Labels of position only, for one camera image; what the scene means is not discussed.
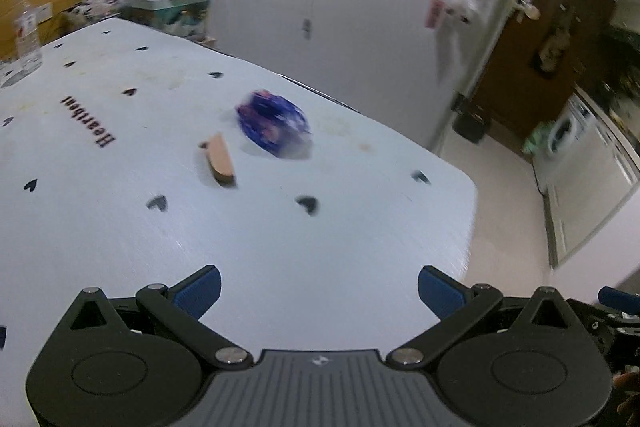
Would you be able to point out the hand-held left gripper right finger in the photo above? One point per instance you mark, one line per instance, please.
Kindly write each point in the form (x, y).
(440, 292)

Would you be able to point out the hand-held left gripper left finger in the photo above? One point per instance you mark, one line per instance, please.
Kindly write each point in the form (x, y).
(200, 289)

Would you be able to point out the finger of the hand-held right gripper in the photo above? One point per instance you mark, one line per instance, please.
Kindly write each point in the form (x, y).
(615, 296)

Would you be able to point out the round wooden lid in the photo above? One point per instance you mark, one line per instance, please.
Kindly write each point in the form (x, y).
(220, 159)

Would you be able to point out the blue purple wrapper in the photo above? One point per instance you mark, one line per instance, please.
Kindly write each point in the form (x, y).
(272, 122)

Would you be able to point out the person's right hand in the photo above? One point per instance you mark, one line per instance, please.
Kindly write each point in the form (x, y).
(629, 394)

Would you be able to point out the white heart-print foil table cover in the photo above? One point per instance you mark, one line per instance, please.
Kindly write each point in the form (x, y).
(325, 257)

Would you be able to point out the white washing machine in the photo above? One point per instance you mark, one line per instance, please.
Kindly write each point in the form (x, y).
(570, 132)

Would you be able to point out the black floor box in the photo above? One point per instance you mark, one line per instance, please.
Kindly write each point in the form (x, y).
(470, 124)

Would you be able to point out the green bag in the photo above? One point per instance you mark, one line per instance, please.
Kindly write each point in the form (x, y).
(537, 139)

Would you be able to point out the brown door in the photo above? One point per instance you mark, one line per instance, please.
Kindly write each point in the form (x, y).
(510, 97)

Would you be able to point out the hanging apron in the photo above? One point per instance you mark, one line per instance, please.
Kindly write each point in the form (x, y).
(552, 49)

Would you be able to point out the white refrigerator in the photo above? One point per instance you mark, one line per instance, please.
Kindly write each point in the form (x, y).
(500, 37)

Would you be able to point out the pink card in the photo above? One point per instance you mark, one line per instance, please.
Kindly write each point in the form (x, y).
(434, 13)

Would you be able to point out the white plush toy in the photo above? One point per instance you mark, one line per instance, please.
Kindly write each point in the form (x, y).
(462, 6)

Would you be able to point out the clear water bottle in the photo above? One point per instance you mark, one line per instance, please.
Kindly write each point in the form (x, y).
(27, 42)

